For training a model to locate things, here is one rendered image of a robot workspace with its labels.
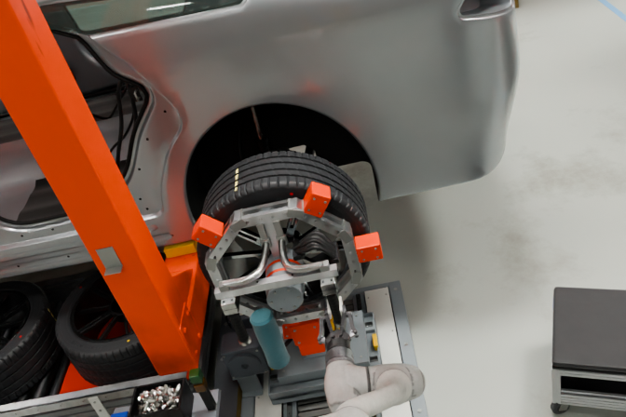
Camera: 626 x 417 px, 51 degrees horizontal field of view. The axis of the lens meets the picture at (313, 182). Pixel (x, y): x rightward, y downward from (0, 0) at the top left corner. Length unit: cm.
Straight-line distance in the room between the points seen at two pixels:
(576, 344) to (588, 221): 117
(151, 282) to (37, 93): 76
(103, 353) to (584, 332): 194
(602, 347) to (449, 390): 69
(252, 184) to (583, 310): 139
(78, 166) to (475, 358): 190
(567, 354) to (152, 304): 153
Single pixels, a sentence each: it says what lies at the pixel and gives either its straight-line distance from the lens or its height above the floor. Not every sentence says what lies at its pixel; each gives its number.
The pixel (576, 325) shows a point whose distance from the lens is 275.
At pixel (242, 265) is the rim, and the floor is 74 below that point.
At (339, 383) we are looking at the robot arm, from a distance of 196.
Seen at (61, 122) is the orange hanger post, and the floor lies 166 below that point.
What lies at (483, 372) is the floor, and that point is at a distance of 304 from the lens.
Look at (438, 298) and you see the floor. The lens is 335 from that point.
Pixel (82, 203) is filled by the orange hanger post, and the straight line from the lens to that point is 219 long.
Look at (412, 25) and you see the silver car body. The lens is 241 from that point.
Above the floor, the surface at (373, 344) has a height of 15.
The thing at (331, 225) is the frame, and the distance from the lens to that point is 227.
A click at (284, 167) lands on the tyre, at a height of 117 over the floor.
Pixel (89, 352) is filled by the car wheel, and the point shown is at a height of 50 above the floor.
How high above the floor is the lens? 240
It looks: 34 degrees down
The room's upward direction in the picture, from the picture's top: 16 degrees counter-clockwise
